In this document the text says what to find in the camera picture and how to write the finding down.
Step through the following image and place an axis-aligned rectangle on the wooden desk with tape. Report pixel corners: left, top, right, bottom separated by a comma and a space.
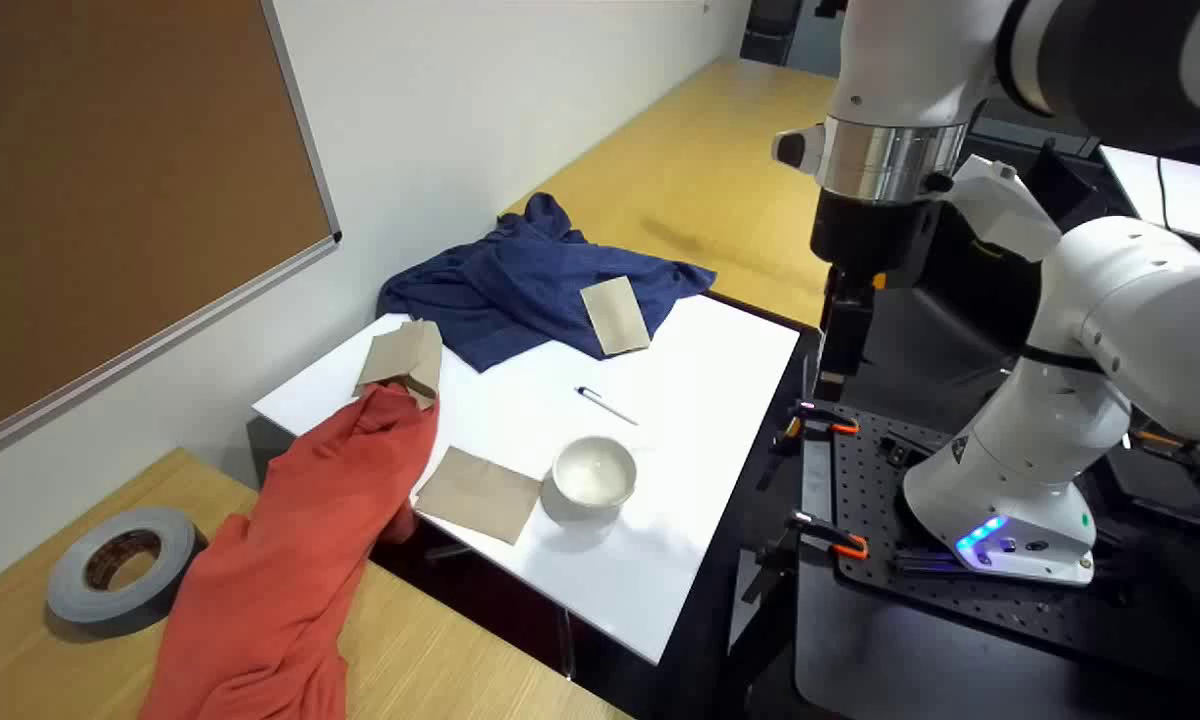
0, 452, 621, 720

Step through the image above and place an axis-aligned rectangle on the white table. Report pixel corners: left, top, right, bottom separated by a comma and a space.
251, 297, 797, 663

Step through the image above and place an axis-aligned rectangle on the orange handled clamp far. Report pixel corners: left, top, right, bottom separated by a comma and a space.
789, 404, 859, 441

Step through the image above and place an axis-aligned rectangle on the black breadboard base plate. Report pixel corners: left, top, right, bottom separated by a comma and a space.
797, 426, 1200, 720

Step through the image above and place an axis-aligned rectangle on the orange handled clamp near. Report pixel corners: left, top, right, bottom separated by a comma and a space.
789, 511, 871, 564

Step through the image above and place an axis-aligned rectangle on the navy blue cloth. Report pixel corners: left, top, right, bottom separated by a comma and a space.
376, 191, 714, 373

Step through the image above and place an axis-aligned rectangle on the cork pin board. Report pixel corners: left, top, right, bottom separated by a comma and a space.
0, 0, 340, 446

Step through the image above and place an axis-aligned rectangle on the grey duct tape roll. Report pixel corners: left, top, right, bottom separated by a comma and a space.
43, 509, 206, 636

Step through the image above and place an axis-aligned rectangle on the brown paper napkin by wall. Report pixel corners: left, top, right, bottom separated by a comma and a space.
358, 318, 444, 409

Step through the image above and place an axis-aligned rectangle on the thin dark pen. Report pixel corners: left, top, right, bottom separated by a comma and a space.
576, 382, 639, 426

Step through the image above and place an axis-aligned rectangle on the brown paper napkin by bowl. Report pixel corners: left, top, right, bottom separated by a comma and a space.
415, 446, 539, 545

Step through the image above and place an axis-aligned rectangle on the wooden desk far side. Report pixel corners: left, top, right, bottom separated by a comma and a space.
546, 60, 833, 326

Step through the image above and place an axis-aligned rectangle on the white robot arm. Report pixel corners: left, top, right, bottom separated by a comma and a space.
797, 0, 1200, 587

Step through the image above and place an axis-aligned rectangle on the brown paper napkin on blue cloth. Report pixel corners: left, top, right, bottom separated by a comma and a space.
579, 275, 649, 355

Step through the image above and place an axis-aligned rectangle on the orange red cloth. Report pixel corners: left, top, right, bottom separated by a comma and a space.
146, 379, 439, 720

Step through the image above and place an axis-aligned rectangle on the orange handled clamp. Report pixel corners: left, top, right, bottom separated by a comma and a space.
789, 404, 859, 441
789, 511, 871, 564

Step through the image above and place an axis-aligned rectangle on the white bowl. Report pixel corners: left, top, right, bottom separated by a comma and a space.
550, 434, 638, 511

